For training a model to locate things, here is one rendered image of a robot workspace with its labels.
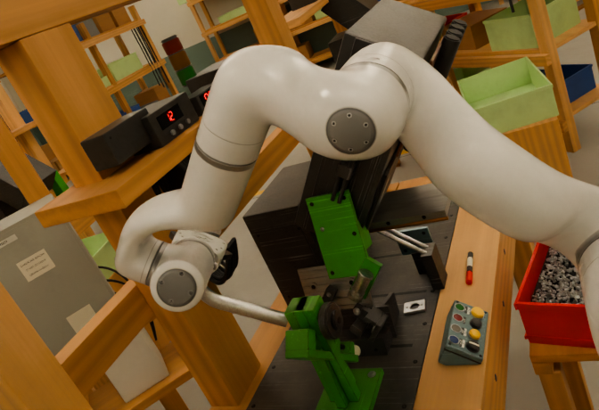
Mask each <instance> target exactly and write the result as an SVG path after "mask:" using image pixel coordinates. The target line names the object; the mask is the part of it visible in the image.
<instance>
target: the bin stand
mask: <svg viewBox="0 0 599 410"><path fill-rule="evenodd" d="M529 357H530V360H531V363H532V365H533V368H534V371H535V374H538V375H539V378H540V381H541V384H542V387H543V390H544V392H545V395H546V400H547V403H548V405H549V408H550V410H594V406H593V403H592V399H591V397H590V393H589V390H588V387H587V382H586V378H585V375H584V372H583V369H582V366H581V363H580V362H583V361H599V356H598V353H597V351H596V348H581V347H571V346H560V345H550V344H540V343H529Z"/></svg>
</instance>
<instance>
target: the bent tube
mask: <svg viewBox="0 0 599 410"><path fill-rule="evenodd" d="M204 233H206V234H210V235H213V236H215V237H217V238H219V235H220V234H221V230H220V231H216V232H204ZM201 300H202V301H203V302H205V303H206V304H208V305H209V306H211V307H213V308H217V309H220V310H224V311H227V312H230V313H234V314H237V315H240V316H247V317H249V318H253V319H257V320H260V321H263V322H267V323H271V324H276V325H280V326H282V327H286V325H287V323H288V320H287V318H286V316H285V314H284V312H281V311H278V310H274V309H271V308H268V307H261V306H259V305H255V304H251V303H249V302H245V301H241V300H238V299H232V298H229V297H226V296H222V295H219V294H217V293H215V292H214V291H213V290H211V288H210V287H209V286H208V285H207V287H206V289H205V292H204V293H203V295H202V298H201Z"/></svg>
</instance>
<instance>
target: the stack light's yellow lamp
mask: <svg viewBox="0 0 599 410"><path fill-rule="evenodd" d="M168 59H169V61H170V63H171V65H172V67H173V69H174V70H175V71H176V72H178V71H180V70H183V69H185V68H187V67H189V66H191V65H192V64H191V62H190V60H189V58H188V56H187V54H186V52H185V50H183V51H181V52H179V53H176V54H174V55H171V56H169V57H168Z"/></svg>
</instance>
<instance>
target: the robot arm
mask: <svg viewBox="0 0 599 410"><path fill-rule="evenodd" d="M271 125H273V126H276V127H279V128H281V129H282V130H283V131H285V132H287V133H288V134H289V135H291V136H293V137H294V138H295V139H296V140H298V141H299V142H300V143H302V144H303V145H305V146H306V147H307V148H309V150H311V151H313V152H315V153H317V154H320V155H322V156H325V157H326V158H330V159H335V160H368V159H371V158H374V157H376V156H379V155H381V154H383V153H384V152H386V151H387V150H388V149H389V148H390V147H391V146H392V145H393V144H394V143H395V142H396V141H397V140H399V141H400V142H401V143H402V144H403V145H404V146H405V147H406V149H407V150H408V151H409V153H410V154H411V155H412V157H413V158H414V159H415V161H416V162H417V163H418V165H419V166H420V167H421V169H422V170H423V172H424V173H425V174H426V176H427V177H428V178H429V179H430V180H431V182H432V183H433V184H434V185H435V186H436V187H437V188H438V189H439V190H440V191H441V192H442V193H443V194H444V195H445V196H446V197H448V198H449V199H450V200H451V201H452V202H453V203H455V204H456V205H458V206H459V207H461V208H462V209H464V210H465V211H467V212H468V213H470V214H471V215H473V216H474V217H476V218H477V219H478V220H480V221H482V222H483V223H485V224H486V225H488V226H490V227H492V228H494V229H496V230H497V231H498V232H500V233H502V234H505V235H507V236H509V237H511V238H514V239H516V240H518V241H522V242H539V243H542V244H544V245H547V246H549V247H551V248H553V249H555V250H558V251H559V252H561V254H562V255H564V256H565V257H566V258H567V259H568V260H569V261H570V262H571V263H572V264H573V265H574V266H575V267H576V268H577V269H578V274H579V279H580V284H581V289H582V294H583V299H584V303H585V308H586V312H587V320H588V323H589V328H590V331H591V334H592V338H593V341H594V344H595V348H596V351H597V353H598V356H599V187H598V186H595V185H592V184H588V183H585V182H582V181H579V180H577V179H575V178H572V177H570V176H566V175H564V174H563V173H561V172H559V171H557V170H555V169H554V168H551V167H549V166H548V165H546V164H545V163H544V162H543V161H541V160H539V159H537V158H536V157H535V156H533V155H532V154H530V153H529V152H527V151H525V150H524V149H523V148H521V147H520V146H519V145H518V144H516V143H515V142H513V141H512V140H510V139H509V138H507V137H506V136H505V135H503V134H501V133H500V132H499V131H497V130H496V129H495V128H493V127H492V126H491V125H490V124H489V123H488V122H487V121H486V120H485V119H484V118H482V117H481V115H480V114H479V113H478V112H476V111H475V110H474V109H473V108H472V107H471V106H470V105H469V104H468V102H467V101H465V99H464V98H463V97H462V96H461V95H460V94H459V93H457V91H456V90H455V89H454V88H453V87H452V86H451V85H450V84H449V82H448V81H447V80H446V79H445V78H444V77H443V76H442V75H441V74H440V73H439V72H438V71H437V70H436V69H434V68H433V67H432V66H431V65H430V64H429V63H428V62H427V61H425V60H424V59H423V58H421V57H420V56H419V55H417V54H416V53H414V52H412V51H410V50H409V49H407V48H405V47H404V46H401V45H397V44H394V43H390V42H379V43H374V44H371V45H369V46H367V47H365V48H362V49H361V50H360V51H358V52H357V53H355V54H354V55H353V56H352V57H351V58H349V60H348V61H347V62H346V63H345V64H344V65H343V66H342V68H341V69H340V70H329V69H326V68H323V67H320V66H317V65H315V64H314V63H313V62H311V61H309V60H308V59H307V58H306V57H305V56H304V55H302V54H301V53H299V52H297V51H295V50H293V49H291V48H289V47H285V46H280V45H254V46H250V47H245V48H243V49H240V50H238V51H236V52H234V53H232V54H231V55H229V56H228V57H227V58H226V59H225V60H224V61H223V63H222V64H221V65H220V67H219V68H218V70H217V73H216V75H215V77H214V79H213V82H212V85H211V88H210V90H209V96H208V99H207V101H206V105H205V108H204V111H203V114H202V117H201V123H200V125H199V129H198V132H197V136H196V138H195V141H194V145H193V150H192V154H191V157H190V160H189V164H188V167H187V170H186V173H185V179H184V182H183V185H182V188H181V189H177V190H174V191H170V192H166V193H162V194H159V195H157V196H155V197H153V198H151V199H149V200H148V201H146V202H145V203H143V204H142V205H141V206H140V207H138V208H137V209H136V210H135V211H134V212H133V213H132V215H131V216H130V217H129V219H128V220H127V222H126V223H125V225H124V227H123V230H122V232H121V235H120V237H119V244H118V248H117V249H116V256H115V259H114V260H115V267H116V270H117V271H118V272H119V273H120V274H121V275H123V276H125V277H126V278H128V279H130V280H133V281H135V282H138V283H142V284H145V285H147V286H150V289H151V294H152V296H153V298H154V300H155V301H156V302H157V303H158V305H160V306H161V307H162V308H164V309H166V310H168V311H172V312H183V311H186V310H189V309H191V308H193V307H194V306H196V305H197V304H198V303H199V301H200V300H201V298H202V295H203V293H204V292H205V289H206V287H207V284H208V282H209V279H210V277H211V274H212V273H213V272H215V271H216V270H217V268H218V267H219V265H220V263H221V261H222V260H228V259H231V257H232V255H233V253H231V252H229V251H228V250H226V247H227V243H226V242H225V241H224V240H222V239H219V238H217V237H215V236H213V235H210V234H206V233H204V232H216V231H220V230H222V229H224V228H226V227H227V226H228V225H229V224H230V223H231V222H232V220H233V218H234V215H235V213H236V210H237V209H238V207H239V204H240V201H241V199H242V196H243V193H244V191H245V188H246V186H247V183H248V182H249V179H250V175H251V173H252V170H253V169H254V166H255V164H256V161H257V159H258V155H259V153H260V150H261V148H262V145H263V143H264V141H265V138H266V136H267V131H268V129H269V127H270V126H271ZM163 230H178V231H177V232H175V231H170V234H169V238H170V239H171V240H172V243H167V242H164V241H161V240H158V239H156V238H155V237H153V235H152V234H153V233H156V232H158V231H163Z"/></svg>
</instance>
